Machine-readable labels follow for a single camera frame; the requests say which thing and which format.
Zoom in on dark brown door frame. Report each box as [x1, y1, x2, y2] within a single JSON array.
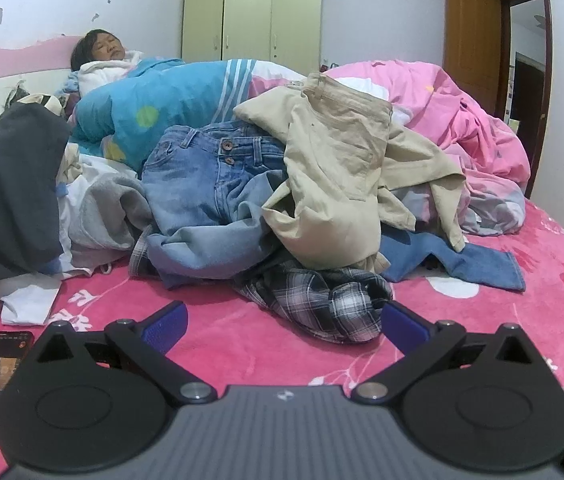
[[494, 0, 554, 200]]

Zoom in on black white patterned cloth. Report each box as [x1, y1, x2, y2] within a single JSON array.
[[6, 91, 68, 120]]

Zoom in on grey fleece hoodie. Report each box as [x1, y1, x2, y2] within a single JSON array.
[[59, 172, 155, 278]]

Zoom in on dark grey cloth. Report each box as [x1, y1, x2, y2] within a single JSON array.
[[0, 104, 71, 288]]

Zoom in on brown wooden door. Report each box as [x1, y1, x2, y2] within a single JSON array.
[[443, 0, 504, 117]]

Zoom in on black white plaid shirt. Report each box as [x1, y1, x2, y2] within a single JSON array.
[[129, 232, 395, 345]]

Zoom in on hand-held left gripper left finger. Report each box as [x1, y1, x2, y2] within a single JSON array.
[[26, 300, 219, 407]]

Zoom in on white fleece garment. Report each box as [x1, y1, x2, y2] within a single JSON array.
[[78, 51, 145, 97]]

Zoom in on pink quilt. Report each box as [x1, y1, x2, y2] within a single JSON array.
[[322, 60, 533, 237]]

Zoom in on light blue jeans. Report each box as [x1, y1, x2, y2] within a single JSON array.
[[140, 125, 290, 233]]

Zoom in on beige pants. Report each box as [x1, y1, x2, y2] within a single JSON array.
[[234, 72, 468, 273]]

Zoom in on pale green wardrobe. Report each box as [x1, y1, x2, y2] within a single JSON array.
[[181, 0, 325, 70]]

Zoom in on blue dotted quilt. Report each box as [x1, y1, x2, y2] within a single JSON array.
[[69, 57, 313, 171]]

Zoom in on grey blue garment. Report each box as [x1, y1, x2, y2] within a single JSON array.
[[144, 205, 287, 290]]

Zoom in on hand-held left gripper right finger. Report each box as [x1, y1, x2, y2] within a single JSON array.
[[351, 301, 543, 406]]

